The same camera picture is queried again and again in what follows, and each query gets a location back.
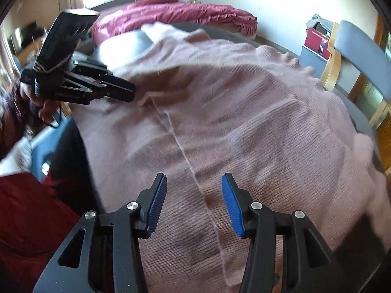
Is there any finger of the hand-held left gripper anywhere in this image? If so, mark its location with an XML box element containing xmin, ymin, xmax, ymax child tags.
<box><xmin>72</xmin><ymin>59</ymin><xmax>116</xmax><ymax>78</ymax></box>
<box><xmin>46</xmin><ymin>73</ymin><xmax>136</xmax><ymax>106</ymax></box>

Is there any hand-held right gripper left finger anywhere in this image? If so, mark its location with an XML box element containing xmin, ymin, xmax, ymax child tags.
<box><xmin>32</xmin><ymin>172</ymin><xmax>168</xmax><ymax>293</ymax></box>

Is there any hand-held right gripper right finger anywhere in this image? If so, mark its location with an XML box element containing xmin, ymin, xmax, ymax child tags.
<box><xmin>221</xmin><ymin>172</ymin><xmax>349</xmax><ymax>293</ymax></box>

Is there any pink knit sweater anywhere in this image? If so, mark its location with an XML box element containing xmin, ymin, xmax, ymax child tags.
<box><xmin>73</xmin><ymin>21</ymin><xmax>385</xmax><ymax>293</ymax></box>

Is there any person's left hand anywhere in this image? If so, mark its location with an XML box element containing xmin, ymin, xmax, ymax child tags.
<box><xmin>20</xmin><ymin>82</ymin><xmax>62</xmax><ymax>123</ymax></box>

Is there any white cloth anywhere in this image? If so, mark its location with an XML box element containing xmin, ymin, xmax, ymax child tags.
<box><xmin>0</xmin><ymin>137</ymin><xmax>33</xmax><ymax>178</ymax></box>

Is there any dark red cloth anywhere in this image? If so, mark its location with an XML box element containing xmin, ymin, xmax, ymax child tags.
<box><xmin>0</xmin><ymin>172</ymin><xmax>101</xmax><ymax>284</ymax></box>

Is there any grey-blue plastic storage bin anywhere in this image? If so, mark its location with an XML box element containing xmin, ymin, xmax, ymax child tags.
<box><xmin>301</xmin><ymin>44</ymin><xmax>361</xmax><ymax>90</ymax></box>

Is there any red fabric storage box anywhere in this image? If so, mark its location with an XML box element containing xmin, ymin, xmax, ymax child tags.
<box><xmin>305</xmin><ymin>27</ymin><xmax>332</xmax><ymax>60</ymax></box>

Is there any grey cloth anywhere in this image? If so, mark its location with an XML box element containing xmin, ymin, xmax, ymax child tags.
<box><xmin>306</xmin><ymin>14</ymin><xmax>337</xmax><ymax>32</ymax></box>

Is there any grey cushioned wooden armchair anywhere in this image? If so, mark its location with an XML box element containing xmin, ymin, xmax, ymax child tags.
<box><xmin>319</xmin><ymin>20</ymin><xmax>391</xmax><ymax>171</ymax></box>

